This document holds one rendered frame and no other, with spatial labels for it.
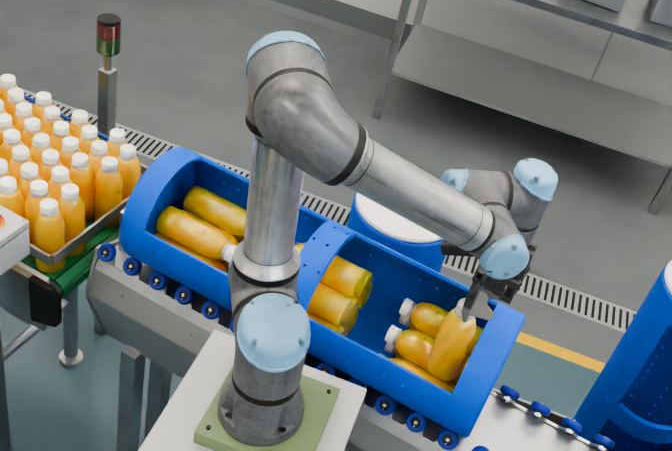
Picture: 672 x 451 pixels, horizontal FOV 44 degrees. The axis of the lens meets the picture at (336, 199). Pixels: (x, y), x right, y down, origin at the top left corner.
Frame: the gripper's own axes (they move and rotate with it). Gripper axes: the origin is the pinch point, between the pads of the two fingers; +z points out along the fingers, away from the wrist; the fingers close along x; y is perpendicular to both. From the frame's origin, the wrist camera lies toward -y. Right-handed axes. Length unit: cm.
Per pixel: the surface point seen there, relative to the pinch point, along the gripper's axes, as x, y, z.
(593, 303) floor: 179, 34, 126
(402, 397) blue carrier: -7.9, -4.4, 23.0
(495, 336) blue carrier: 1.9, 7.1, 5.1
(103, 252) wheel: -5, -83, 31
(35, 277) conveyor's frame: -16, -94, 38
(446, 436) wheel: -4.6, 6.8, 31.0
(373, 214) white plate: 43, -35, 24
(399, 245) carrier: 39, -25, 26
